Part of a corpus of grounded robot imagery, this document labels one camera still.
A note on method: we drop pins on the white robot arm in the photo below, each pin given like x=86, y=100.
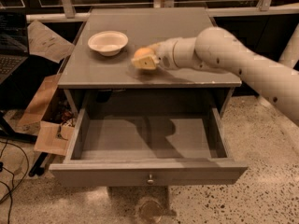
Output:
x=218, y=50

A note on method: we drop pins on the orange fruit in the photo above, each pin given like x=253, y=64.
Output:
x=143, y=52

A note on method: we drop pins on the black laptop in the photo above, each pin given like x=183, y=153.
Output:
x=14, y=47

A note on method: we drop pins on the white railing bar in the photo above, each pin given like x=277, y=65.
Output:
x=211, y=12

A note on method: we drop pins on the crumpled brown paper sheet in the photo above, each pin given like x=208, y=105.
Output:
x=46, y=43

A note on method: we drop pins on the open grey top drawer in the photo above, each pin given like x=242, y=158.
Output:
x=123, y=150

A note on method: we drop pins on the white paper bowl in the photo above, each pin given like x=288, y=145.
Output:
x=108, y=43

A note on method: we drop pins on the open cardboard box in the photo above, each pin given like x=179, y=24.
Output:
x=54, y=134

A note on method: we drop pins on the black table leg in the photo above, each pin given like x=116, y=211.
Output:
x=6, y=131

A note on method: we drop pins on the metal drawer knob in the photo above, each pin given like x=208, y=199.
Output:
x=150, y=180

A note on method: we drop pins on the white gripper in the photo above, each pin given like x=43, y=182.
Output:
x=165, y=55

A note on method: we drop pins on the grey cabinet with counter top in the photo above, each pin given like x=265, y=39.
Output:
x=87, y=69

